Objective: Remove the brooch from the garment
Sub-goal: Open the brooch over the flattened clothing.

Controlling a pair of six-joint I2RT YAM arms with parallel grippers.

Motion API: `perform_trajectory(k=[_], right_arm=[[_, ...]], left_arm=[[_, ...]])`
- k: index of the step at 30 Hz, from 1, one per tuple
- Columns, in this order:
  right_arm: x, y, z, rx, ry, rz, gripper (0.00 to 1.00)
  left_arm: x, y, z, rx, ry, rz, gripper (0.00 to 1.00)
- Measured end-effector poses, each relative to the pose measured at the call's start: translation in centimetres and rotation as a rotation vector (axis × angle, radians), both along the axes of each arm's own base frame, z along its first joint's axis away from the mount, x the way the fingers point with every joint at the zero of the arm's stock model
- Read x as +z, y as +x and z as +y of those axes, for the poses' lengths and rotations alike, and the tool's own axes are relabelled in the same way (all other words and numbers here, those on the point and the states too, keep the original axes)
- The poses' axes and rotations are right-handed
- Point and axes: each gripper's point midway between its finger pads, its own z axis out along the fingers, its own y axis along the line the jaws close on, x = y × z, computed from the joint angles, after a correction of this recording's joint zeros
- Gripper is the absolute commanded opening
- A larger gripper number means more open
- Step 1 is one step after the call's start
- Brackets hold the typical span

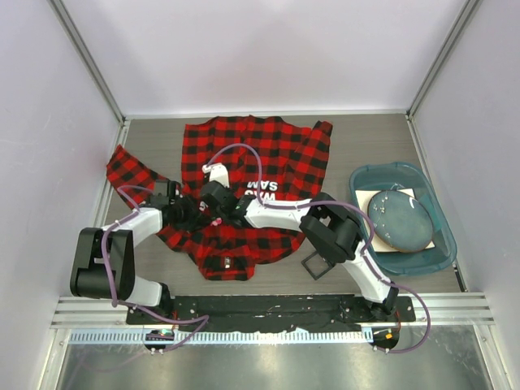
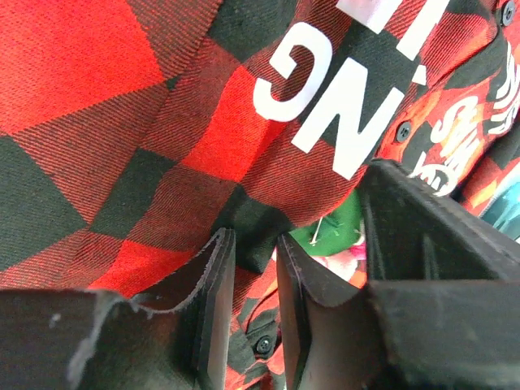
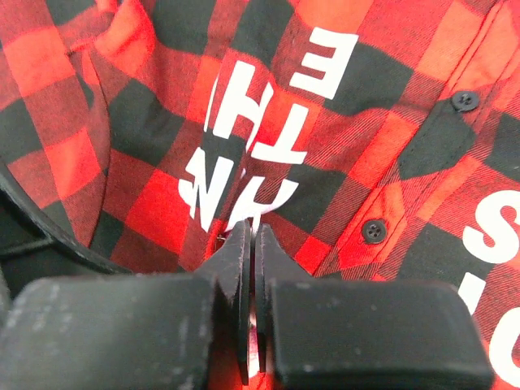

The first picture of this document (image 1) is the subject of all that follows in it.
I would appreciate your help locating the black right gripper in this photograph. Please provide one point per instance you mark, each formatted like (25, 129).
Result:
(214, 213)

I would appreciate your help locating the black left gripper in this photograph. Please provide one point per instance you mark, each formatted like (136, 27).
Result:
(197, 219)

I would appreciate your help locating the pink white flower brooch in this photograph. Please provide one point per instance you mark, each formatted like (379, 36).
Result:
(216, 221)

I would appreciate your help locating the red black plaid shirt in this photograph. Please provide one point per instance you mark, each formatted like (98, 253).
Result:
(269, 158)

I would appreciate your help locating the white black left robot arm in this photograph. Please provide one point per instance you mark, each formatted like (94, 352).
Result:
(104, 263)

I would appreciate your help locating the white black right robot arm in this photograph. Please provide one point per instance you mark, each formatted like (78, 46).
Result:
(331, 226)

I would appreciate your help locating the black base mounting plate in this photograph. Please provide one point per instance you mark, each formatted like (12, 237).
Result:
(273, 314)

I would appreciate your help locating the blue round ceramic plate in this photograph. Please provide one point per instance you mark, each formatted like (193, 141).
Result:
(400, 221)

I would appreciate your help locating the teal plastic bin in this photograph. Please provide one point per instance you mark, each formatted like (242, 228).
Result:
(412, 235)

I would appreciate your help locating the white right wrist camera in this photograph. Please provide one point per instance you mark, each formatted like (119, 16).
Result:
(216, 172)

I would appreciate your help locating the small black square frame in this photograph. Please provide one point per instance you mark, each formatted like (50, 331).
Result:
(316, 266)

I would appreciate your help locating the aluminium front rail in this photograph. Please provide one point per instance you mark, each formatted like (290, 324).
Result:
(437, 309)

